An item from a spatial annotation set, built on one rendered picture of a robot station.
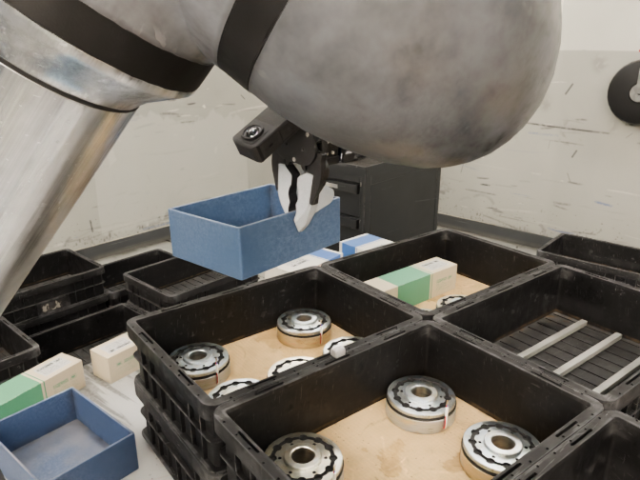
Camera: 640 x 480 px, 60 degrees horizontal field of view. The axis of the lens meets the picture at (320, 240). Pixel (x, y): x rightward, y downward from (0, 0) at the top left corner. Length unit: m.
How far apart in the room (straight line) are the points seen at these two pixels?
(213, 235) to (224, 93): 3.71
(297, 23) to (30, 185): 0.12
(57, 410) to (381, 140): 1.00
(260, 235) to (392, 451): 0.35
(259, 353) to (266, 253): 0.33
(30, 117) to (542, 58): 0.18
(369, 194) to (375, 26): 2.10
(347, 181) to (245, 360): 1.42
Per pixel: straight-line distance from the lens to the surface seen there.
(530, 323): 1.20
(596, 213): 4.04
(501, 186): 4.23
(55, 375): 1.20
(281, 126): 0.67
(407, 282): 1.17
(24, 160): 0.23
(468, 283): 1.34
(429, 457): 0.82
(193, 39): 0.21
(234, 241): 0.70
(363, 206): 2.26
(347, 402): 0.86
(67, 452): 1.09
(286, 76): 0.18
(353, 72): 0.17
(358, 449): 0.82
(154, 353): 0.86
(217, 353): 0.97
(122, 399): 1.20
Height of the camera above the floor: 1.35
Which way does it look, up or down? 19 degrees down
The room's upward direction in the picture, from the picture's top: straight up
